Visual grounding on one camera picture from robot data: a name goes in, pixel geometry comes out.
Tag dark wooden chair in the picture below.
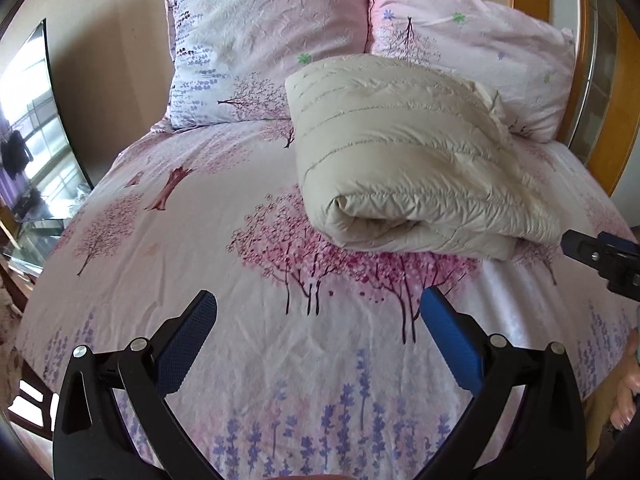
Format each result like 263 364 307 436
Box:
0 377 57 433

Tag bed with floral sheet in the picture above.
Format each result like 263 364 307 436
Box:
15 110 640 480

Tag wooden headboard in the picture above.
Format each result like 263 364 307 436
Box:
507 0 640 198

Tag person's right hand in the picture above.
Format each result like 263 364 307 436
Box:
611 359 640 432

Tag black flat screen television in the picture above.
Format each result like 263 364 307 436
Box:
0 19 95 222

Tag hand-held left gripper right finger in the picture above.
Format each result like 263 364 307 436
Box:
420 286 586 480

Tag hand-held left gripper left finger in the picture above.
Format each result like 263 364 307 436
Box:
52 290 221 480

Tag beige quilted duvet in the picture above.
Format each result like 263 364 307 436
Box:
285 54 571 262

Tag glass television stand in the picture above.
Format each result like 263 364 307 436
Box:
0 216 68 281

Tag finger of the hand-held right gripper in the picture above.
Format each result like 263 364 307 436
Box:
560 230 640 304
597 231 640 262

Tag pink floral pillow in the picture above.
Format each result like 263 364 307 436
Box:
366 0 576 143
165 0 375 133

